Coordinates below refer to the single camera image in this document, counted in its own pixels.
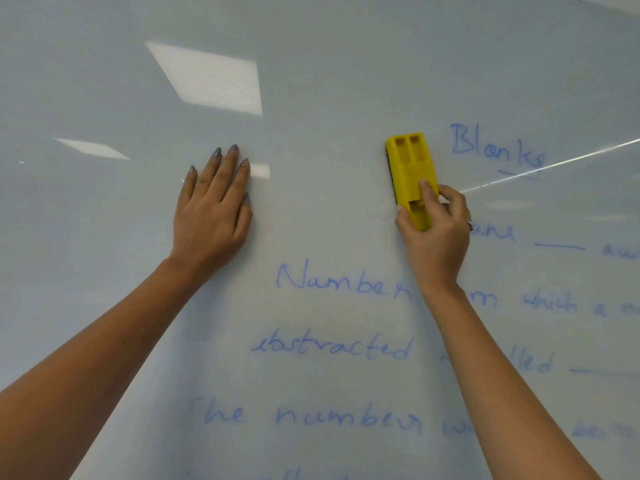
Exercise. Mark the person's left hand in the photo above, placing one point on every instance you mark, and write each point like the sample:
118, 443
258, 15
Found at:
210, 224

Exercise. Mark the person's right hand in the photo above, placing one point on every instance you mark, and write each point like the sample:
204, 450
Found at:
440, 244

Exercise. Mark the yellow whiteboard eraser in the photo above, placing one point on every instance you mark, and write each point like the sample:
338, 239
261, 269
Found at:
410, 164

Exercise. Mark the white whiteboard with blue writing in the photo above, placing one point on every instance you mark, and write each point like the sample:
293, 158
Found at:
325, 69

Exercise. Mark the person's left forearm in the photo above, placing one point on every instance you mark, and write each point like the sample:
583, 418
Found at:
90, 374

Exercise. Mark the person's right forearm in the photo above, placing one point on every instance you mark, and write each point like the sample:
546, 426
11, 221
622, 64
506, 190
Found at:
510, 394

